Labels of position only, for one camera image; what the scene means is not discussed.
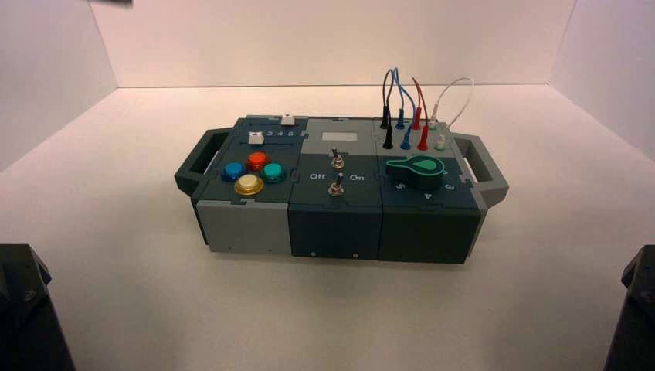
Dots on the yellow round push button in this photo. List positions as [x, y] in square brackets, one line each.
[249, 184]

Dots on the metal toggle switch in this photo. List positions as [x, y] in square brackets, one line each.
[335, 188]
[336, 159]

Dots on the teal round push button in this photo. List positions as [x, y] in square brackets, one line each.
[272, 171]

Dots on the white square slider knob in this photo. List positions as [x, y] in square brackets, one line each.
[255, 138]
[288, 120]

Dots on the blue round push button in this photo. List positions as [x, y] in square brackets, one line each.
[233, 171]

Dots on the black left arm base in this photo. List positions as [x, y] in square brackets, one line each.
[25, 317]

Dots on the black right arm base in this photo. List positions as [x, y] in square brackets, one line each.
[634, 317]

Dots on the dark teal grey switch box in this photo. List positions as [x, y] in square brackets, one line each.
[332, 230]

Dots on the green rotary dial knob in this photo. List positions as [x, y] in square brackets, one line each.
[422, 170]

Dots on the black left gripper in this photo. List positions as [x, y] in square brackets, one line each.
[115, 2]

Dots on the orange round push button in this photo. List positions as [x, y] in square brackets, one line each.
[257, 160]

